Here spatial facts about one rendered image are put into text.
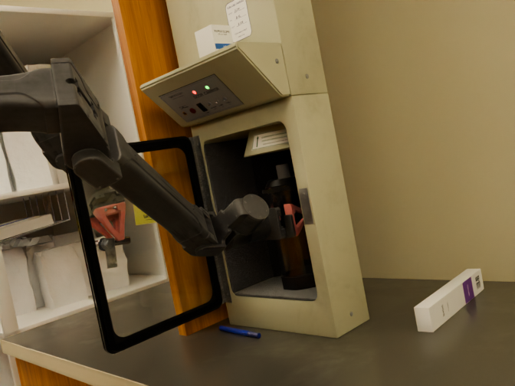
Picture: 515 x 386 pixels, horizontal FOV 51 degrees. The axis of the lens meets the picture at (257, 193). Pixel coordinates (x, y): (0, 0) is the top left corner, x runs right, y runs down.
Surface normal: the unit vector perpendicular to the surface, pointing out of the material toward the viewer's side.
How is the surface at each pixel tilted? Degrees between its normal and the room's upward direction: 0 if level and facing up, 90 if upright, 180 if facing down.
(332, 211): 90
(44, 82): 57
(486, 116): 90
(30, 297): 96
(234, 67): 135
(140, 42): 90
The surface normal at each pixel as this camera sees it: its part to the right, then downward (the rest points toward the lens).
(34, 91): 0.22, -0.56
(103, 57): -0.71, 0.18
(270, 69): 0.68, -0.09
